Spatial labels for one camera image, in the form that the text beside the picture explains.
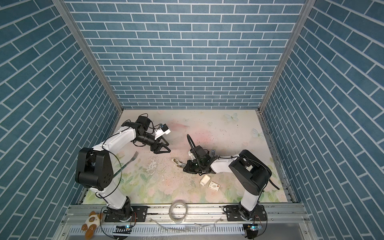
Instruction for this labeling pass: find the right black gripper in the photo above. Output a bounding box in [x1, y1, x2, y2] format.
[181, 159, 204, 174]

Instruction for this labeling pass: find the white staple box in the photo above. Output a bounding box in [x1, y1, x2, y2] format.
[209, 181, 220, 192]

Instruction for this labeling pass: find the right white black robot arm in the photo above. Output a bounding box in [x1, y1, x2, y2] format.
[183, 146, 279, 214]

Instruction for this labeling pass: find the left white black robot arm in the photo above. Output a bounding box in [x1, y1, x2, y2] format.
[75, 114, 171, 222]

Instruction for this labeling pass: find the silver fork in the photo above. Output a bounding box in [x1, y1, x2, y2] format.
[114, 151, 139, 177]

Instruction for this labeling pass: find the clear tape roll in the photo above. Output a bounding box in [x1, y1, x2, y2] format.
[169, 201, 188, 224]

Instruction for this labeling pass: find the brown white plush toy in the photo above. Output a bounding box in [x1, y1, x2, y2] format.
[81, 211, 103, 240]

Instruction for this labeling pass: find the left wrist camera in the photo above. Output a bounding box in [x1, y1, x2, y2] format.
[155, 124, 171, 140]

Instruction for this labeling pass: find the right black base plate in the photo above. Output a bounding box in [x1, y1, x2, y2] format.
[223, 204, 268, 222]

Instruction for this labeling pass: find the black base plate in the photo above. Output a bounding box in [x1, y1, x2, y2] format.
[104, 205, 149, 223]
[223, 204, 268, 222]

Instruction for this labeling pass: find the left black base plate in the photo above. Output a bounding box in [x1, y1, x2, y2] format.
[104, 205, 149, 223]

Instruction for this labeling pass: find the aluminium front rail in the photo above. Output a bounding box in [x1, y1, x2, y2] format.
[61, 203, 310, 226]

